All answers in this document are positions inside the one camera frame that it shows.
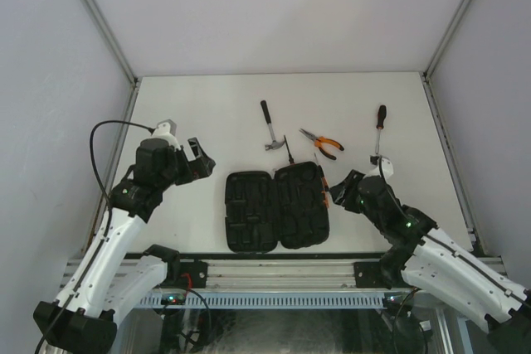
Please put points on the black handled claw hammer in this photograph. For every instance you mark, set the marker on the black handled claw hammer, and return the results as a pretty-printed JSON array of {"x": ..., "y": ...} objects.
[{"x": 275, "y": 144}]

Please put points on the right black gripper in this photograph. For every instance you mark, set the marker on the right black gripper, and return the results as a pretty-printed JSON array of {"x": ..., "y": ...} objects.
[{"x": 338, "y": 192}]

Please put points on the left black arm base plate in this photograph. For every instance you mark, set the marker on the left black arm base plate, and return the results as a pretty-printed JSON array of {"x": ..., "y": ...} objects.
[{"x": 186, "y": 274}]

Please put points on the orange handled needle-nose pliers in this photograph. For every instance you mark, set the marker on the orange handled needle-nose pliers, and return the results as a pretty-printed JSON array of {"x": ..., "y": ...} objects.
[{"x": 320, "y": 142}]

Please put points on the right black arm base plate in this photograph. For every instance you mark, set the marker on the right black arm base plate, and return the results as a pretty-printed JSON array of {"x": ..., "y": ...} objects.
[{"x": 368, "y": 275}]

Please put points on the small orange black precision screwdriver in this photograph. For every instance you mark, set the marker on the small orange black precision screwdriver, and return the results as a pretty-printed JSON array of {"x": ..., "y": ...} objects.
[{"x": 324, "y": 182}]

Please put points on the orange grip bit screwdriver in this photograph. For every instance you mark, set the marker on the orange grip bit screwdriver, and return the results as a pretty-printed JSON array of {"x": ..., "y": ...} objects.
[{"x": 290, "y": 157}]

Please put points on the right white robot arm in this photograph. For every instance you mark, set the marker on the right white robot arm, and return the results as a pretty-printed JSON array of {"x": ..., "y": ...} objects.
[{"x": 423, "y": 256}]

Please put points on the black orange handled screwdriver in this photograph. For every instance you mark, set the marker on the black orange handled screwdriver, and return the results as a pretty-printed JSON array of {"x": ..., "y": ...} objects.
[{"x": 381, "y": 116}]

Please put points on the aluminium front frame rail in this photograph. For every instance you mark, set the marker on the aluminium front frame rail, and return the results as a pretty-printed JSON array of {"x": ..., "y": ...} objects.
[{"x": 278, "y": 275}]

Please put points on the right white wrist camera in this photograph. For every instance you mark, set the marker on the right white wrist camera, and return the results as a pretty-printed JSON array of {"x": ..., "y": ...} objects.
[{"x": 382, "y": 167}]

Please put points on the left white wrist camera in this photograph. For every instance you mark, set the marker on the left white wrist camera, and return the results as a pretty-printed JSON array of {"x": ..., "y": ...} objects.
[{"x": 166, "y": 130}]

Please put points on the blue slotted cable duct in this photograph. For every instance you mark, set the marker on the blue slotted cable duct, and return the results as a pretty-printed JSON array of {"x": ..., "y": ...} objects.
[{"x": 247, "y": 300}]

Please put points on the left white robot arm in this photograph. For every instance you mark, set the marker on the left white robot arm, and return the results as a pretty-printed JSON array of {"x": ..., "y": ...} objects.
[{"x": 85, "y": 315}]

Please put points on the black plastic tool case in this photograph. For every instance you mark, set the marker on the black plastic tool case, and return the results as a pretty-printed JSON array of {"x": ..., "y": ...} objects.
[{"x": 288, "y": 208}]

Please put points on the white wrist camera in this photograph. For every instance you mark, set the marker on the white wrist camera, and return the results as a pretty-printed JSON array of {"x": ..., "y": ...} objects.
[
  {"x": 382, "y": 167},
  {"x": 166, "y": 130}
]

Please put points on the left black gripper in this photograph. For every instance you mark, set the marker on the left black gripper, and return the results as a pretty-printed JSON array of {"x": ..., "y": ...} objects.
[{"x": 202, "y": 166}]

